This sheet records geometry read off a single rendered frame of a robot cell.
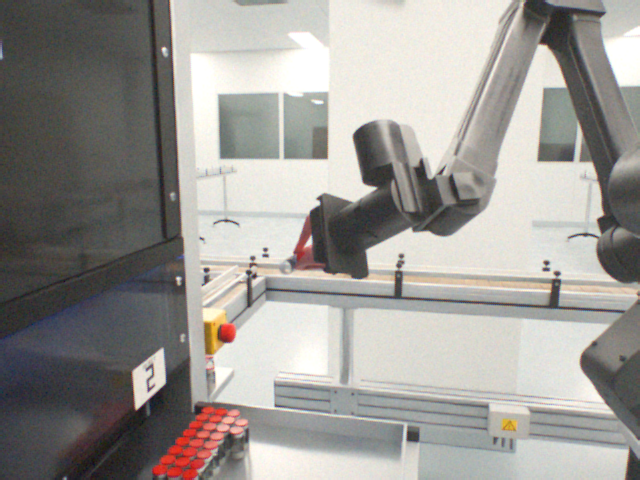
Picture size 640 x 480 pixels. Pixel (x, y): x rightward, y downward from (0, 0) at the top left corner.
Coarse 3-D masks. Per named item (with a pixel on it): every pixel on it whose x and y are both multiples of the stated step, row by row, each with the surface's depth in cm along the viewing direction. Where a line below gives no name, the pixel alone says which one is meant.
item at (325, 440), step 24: (216, 408) 87; (240, 408) 86; (264, 408) 85; (264, 432) 84; (288, 432) 84; (312, 432) 84; (336, 432) 83; (360, 432) 82; (384, 432) 81; (264, 456) 77; (288, 456) 77; (312, 456) 77; (336, 456) 77; (360, 456) 77; (384, 456) 77
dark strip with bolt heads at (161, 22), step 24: (168, 0) 75; (168, 24) 75; (168, 48) 76; (168, 72) 76; (168, 96) 76; (168, 120) 77; (168, 144) 77; (168, 168) 77; (168, 192) 78; (168, 216) 78
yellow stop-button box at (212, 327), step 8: (208, 312) 99; (216, 312) 99; (224, 312) 100; (208, 320) 94; (216, 320) 96; (224, 320) 100; (208, 328) 94; (216, 328) 96; (208, 336) 95; (216, 336) 96; (208, 344) 95; (216, 344) 96; (208, 352) 95
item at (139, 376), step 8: (160, 352) 76; (152, 360) 74; (160, 360) 76; (136, 368) 70; (144, 368) 72; (160, 368) 76; (136, 376) 70; (144, 376) 72; (160, 376) 77; (136, 384) 70; (144, 384) 72; (152, 384) 74; (160, 384) 77; (136, 392) 70; (144, 392) 72; (152, 392) 74; (136, 400) 70; (144, 400) 72; (136, 408) 70
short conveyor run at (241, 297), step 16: (208, 272) 147; (208, 288) 140; (224, 288) 136; (240, 288) 150; (256, 288) 154; (208, 304) 125; (224, 304) 135; (240, 304) 141; (256, 304) 154; (240, 320) 141
